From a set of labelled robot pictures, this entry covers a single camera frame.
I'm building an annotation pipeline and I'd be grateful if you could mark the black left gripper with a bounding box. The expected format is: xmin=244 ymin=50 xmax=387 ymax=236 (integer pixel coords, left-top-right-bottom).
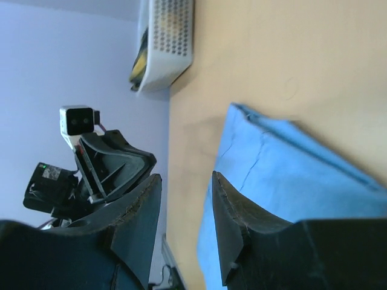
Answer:
xmin=50 ymin=130 xmax=156 ymax=222

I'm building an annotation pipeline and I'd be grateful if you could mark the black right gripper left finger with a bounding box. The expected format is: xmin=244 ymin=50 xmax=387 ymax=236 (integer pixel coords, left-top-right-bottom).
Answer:
xmin=1 ymin=174 xmax=161 ymax=289

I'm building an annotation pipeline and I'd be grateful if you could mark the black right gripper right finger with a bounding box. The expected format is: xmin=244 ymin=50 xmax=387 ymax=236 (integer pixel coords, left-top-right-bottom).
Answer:
xmin=212 ymin=172 xmax=386 ymax=289

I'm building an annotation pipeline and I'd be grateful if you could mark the light blue long sleeve shirt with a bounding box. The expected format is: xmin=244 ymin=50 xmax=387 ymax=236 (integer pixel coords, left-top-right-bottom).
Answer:
xmin=197 ymin=103 xmax=386 ymax=289

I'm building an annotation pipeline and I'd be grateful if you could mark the yellow plaid shirt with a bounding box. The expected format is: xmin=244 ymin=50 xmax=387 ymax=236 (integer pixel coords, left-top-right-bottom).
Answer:
xmin=129 ymin=28 xmax=149 ymax=92

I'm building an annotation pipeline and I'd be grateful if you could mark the white plastic basket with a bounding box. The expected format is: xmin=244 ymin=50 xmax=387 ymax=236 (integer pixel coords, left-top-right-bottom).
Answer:
xmin=137 ymin=0 xmax=194 ymax=92

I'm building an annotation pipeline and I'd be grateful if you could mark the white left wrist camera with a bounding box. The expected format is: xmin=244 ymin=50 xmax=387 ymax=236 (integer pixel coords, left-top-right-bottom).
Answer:
xmin=59 ymin=105 xmax=104 ymax=151

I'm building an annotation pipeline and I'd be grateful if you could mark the aluminium mounting rail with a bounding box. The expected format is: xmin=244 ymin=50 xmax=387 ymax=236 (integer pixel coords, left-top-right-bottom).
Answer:
xmin=148 ymin=233 xmax=187 ymax=290

